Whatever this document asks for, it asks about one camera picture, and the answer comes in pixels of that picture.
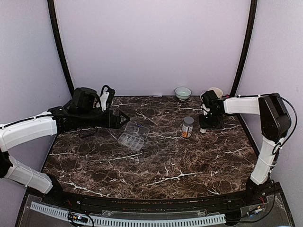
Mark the left black frame post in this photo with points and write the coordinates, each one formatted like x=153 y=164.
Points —
x=59 y=45

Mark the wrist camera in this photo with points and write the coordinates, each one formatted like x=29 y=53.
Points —
x=205 y=109
x=104 y=101

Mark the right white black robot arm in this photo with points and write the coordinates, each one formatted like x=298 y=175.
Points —
x=277 y=120

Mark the black frame post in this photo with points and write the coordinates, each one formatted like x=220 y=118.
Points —
x=59 y=45
x=245 y=47

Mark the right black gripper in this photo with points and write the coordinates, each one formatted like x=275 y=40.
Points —
x=204 y=125

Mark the clear plastic pill organizer box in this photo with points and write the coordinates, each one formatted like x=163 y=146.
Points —
x=134 y=136

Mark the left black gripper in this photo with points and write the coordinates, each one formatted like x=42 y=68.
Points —
x=116 y=118

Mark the right black frame post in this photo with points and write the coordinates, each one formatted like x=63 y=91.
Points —
x=245 y=47

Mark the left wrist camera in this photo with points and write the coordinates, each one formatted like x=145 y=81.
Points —
x=104 y=101

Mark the cream printed mug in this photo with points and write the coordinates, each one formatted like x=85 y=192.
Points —
x=217 y=91

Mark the right celadon green bowl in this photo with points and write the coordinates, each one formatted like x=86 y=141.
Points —
x=183 y=93

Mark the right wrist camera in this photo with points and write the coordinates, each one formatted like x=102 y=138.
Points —
x=205 y=109

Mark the amber pill bottle grey cap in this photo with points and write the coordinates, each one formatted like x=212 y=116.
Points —
x=187 y=126

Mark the white slotted cable duct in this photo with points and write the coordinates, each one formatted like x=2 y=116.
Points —
x=81 y=220

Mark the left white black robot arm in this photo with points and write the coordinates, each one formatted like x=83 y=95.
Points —
x=86 y=109

